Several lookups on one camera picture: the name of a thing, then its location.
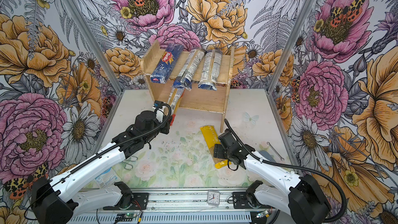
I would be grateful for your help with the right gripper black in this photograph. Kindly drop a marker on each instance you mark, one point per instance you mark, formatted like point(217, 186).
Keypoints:
point(218, 150)

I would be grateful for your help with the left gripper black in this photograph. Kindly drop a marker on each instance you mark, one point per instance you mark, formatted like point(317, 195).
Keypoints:
point(165, 129)

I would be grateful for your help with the yellow spaghetti bag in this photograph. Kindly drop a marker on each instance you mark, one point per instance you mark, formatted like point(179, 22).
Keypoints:
point(213, 140)

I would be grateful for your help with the red spaghetti bag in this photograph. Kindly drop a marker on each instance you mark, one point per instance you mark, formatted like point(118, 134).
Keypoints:
point(174, 101)

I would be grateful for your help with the blue Barilla spaghetti box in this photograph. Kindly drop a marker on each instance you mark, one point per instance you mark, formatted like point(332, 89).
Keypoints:
point(166, 64)

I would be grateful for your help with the blue-end spaghetti bag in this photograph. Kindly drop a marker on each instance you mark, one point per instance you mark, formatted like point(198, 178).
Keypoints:
point(211, 70)
point(185, 77)

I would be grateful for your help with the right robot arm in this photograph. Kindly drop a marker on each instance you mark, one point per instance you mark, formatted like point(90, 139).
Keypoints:
point(300, 197)

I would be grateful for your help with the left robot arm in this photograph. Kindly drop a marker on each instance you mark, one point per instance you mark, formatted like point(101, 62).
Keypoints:
point(59, 199)

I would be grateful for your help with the wooden two-tier shelf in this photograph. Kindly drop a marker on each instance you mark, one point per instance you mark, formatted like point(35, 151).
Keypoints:
point(196, 99)

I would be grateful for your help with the grey blue flat pad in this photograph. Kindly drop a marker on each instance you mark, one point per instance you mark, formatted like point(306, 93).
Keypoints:
point(266, 155)

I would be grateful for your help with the metal scissors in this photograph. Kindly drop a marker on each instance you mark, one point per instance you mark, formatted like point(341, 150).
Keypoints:
point(128, 164)

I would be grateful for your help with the small white clock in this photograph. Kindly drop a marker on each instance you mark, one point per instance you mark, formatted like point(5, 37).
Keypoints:
point(213, 198)

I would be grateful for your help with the metal rod tool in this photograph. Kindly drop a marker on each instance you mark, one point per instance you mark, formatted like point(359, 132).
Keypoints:
point(275, 151)

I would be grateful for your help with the small white blue packet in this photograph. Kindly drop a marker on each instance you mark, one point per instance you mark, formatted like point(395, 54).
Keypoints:
point(107, 178)

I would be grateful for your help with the green circuit board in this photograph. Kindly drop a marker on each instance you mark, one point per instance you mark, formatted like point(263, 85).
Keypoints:
point(127, 218)

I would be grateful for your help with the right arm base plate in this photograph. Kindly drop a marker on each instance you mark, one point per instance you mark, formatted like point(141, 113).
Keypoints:
point(240, 201)

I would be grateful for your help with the aluminium front rail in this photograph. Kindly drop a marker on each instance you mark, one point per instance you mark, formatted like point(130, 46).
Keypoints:
point(185, 206)

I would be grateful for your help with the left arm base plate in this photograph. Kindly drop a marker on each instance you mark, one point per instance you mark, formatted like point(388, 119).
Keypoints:
point(136, 201)

